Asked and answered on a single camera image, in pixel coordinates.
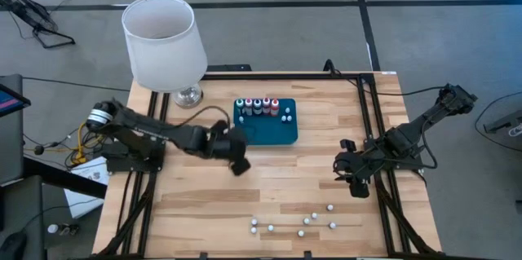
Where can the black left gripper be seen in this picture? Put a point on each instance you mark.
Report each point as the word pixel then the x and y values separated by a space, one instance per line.
pixel 228 146

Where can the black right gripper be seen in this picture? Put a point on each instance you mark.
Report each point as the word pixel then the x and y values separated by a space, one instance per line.
pixel 361 164

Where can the green food coloring bottle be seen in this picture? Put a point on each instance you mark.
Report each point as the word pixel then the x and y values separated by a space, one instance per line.
pixel 240 107

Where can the pink food coloring bottle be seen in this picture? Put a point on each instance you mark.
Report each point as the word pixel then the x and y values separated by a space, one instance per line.
pixel 248 107

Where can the black Chefmaster food coloring bottle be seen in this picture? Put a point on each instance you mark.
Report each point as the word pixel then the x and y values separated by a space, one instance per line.
pixel 257 107

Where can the magenta food coloring bottle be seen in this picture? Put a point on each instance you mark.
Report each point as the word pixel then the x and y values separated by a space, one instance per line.
pixel 266 106

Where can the red food coloring bottle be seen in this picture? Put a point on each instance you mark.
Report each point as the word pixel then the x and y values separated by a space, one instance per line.
pixel 275 107

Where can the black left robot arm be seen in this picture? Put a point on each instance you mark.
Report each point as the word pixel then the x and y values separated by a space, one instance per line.
pixel 155 131

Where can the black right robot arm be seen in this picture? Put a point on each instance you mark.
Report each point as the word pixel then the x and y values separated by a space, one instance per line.
pixel 408 133

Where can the blue plastic tray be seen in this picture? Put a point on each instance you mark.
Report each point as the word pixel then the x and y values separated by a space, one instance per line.
pixel 269 133

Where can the black power box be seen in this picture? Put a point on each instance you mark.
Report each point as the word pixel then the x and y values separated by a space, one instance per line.
pixel 228 67

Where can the small dark dropper bottle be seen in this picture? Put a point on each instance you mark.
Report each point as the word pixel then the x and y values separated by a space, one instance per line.
pixel 254 222

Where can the dark dropper bottle white label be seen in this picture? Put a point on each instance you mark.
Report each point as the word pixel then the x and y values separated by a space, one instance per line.
pixel 271 227

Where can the white shade silver table lamp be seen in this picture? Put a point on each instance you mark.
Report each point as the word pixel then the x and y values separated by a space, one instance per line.
pixel 163 48

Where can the white paper sheet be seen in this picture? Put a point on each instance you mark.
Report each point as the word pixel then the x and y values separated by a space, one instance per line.
pixel 81 207

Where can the black device white logo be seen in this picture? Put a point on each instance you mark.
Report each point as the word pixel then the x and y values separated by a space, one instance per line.
pixel 503 123

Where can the brown bottle white cap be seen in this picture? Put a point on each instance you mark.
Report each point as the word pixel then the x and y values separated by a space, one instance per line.
pixel 53 228

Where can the laptop with pink screen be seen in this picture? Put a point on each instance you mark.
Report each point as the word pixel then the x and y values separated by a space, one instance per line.
pixel 10 103

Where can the black floor stand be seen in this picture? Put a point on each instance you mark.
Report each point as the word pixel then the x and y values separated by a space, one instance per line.
pixel 22 5

